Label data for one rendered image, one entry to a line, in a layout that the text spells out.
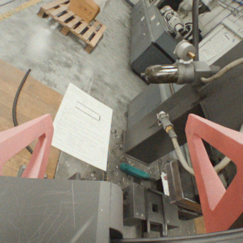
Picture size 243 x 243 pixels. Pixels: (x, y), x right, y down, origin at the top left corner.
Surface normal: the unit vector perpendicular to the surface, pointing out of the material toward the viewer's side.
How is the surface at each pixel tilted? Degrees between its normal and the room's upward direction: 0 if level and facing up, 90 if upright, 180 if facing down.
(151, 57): 90
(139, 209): 0
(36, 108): 0
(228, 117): 90
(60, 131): 1
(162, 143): 90
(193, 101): 90
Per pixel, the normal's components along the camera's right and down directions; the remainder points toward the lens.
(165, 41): -0.06, 0.69
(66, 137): 0.65, -0.53
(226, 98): -0.77, -0.45
